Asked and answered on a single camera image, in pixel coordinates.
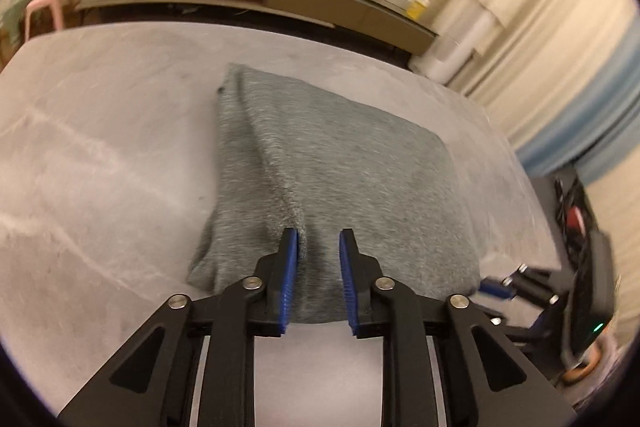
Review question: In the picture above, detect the blue curtain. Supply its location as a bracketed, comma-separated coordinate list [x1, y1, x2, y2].
[515, 32, 640, 182]

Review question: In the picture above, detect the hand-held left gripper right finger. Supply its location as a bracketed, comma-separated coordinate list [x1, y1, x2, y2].
[339, 228, 578, 427]

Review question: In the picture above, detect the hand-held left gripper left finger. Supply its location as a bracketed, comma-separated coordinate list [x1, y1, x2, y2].
[57, 227, 301, 427]

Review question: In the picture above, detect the person's right hand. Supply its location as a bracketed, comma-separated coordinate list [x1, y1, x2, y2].
[562, 347, 608, 385]

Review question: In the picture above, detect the grey knit garment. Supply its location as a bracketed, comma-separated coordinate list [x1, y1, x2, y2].
[186, 63, 482, 325]

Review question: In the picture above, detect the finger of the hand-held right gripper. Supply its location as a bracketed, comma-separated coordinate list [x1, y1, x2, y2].
[479, 263, 566, 307]
[487, 304, 561, 350]

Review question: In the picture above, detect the tangle of cables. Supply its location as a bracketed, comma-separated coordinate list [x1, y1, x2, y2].
[552, 174, 601, 253]

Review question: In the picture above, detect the cream curtain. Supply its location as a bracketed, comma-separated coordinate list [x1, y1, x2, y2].
[450, 0, 640, 148]

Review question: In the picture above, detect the green plastic chair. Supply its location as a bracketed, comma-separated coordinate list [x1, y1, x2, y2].
[0, 0, 38, 62]

